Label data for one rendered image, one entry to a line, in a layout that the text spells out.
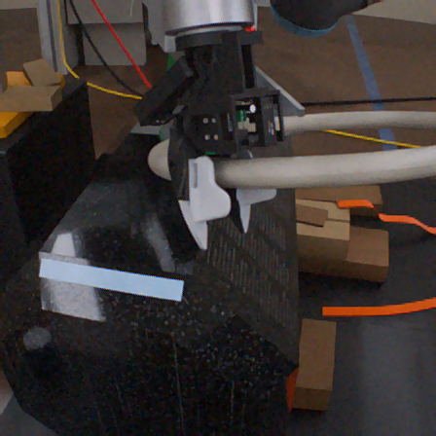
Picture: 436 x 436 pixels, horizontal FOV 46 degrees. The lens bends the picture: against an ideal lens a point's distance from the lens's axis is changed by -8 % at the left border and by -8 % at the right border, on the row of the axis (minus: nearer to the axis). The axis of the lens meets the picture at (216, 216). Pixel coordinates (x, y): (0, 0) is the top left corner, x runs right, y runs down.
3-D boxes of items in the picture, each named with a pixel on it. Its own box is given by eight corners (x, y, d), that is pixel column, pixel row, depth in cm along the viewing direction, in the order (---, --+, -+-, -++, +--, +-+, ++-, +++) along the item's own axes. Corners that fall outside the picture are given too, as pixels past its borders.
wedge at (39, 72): (23, 75, 197) (21, 63, 194) (47, 69, 201) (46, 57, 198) (36, 90, 183) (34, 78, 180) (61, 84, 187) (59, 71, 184)
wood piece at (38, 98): (-1, 112, 170) (-3, 98, 167) (12, 99, 178) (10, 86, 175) (52, 110, 168) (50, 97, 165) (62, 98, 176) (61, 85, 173)
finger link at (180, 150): (175, 201, 52) (180, 108, 51) (164, 199, 53) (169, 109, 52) (211, 200, 55) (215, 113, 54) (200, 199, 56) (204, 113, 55)
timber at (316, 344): (325, 411, 165) (332, 390, 158) (289, 407, 167) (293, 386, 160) (331, 344, 189) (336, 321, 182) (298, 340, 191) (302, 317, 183)
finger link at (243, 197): (275, 238, 56) (254, 155, 52) (233, 232, 60) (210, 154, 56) (293, 224, 58) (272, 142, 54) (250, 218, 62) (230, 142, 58)
